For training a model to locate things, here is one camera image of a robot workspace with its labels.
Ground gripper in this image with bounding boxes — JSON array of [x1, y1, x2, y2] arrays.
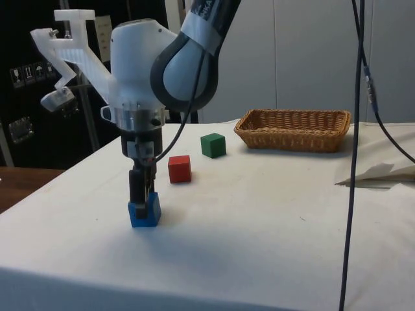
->
[[120, 126, 163, 220]]

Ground blue cube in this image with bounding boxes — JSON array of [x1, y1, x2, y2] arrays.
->
[[127, 191, 162, 229]]

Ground red cube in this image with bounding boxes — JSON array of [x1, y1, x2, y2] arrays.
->
[[167, 154, 193, 184]]

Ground green cube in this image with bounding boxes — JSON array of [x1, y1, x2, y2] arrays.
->
[[200, 132, 227, 159]]

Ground wicker basket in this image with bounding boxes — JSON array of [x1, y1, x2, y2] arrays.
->
[[233, 108, 353, 154]]

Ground silver metal pole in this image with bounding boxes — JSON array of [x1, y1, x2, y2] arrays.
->
[[78, 69, 100, 153]]

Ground pale locker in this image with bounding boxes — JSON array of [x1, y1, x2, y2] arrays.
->
[[365, 0, 415, 124]]

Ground black cable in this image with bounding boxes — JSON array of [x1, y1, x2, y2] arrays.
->
[[152, 45, 210, 163], [351, 0, 415, 165], [338, 32, 364, 311]]

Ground small grey camera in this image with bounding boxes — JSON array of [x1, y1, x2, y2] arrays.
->
[[40, 86, 80, 117]]

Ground translucent white bracket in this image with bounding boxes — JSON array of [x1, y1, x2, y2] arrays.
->
[[30, 9, 113, 105]]

